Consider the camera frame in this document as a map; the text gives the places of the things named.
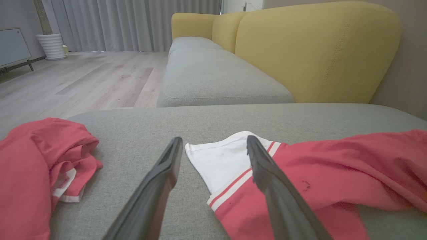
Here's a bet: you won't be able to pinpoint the red shirt with white stripes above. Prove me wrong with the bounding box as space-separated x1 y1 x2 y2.
184 129 427 240

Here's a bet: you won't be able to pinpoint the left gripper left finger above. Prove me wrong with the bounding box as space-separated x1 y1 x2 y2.
102 137 183 240

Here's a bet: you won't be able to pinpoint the red shorts with white band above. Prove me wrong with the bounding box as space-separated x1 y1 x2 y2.
0 117 103 240

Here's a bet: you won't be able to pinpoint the narrow yellow sofa backrest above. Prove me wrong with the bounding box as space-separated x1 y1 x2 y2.
211 12 249 54

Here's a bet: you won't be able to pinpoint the small grey sofa seat cushion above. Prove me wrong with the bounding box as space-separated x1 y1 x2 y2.
168 37 223 57

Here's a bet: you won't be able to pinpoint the white low cabinet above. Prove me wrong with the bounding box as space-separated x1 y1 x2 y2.
0 28 34 72

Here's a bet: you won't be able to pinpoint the big yellow sofa backrest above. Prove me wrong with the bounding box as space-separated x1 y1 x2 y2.
235 1 402 104

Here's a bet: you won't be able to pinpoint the yellow sofa end backrest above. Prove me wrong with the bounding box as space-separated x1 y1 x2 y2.
171 13 221 40

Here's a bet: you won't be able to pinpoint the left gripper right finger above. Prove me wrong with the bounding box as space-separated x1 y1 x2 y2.
246 135 332 240

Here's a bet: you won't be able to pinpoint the brown plant trunk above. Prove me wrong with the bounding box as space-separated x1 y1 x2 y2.
33 0 54 35

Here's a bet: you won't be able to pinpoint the medium grey sofa seat cushion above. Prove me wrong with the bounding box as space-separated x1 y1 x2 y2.
156 48 295 108

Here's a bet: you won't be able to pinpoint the grey pleated curtain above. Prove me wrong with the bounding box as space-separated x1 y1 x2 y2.
50 0 222 52

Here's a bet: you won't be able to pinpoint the large grey sofa seat cushion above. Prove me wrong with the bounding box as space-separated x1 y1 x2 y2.
0 103 427 240

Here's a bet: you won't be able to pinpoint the white ribbed plant pot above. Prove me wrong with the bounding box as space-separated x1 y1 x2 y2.
36 33 66 61

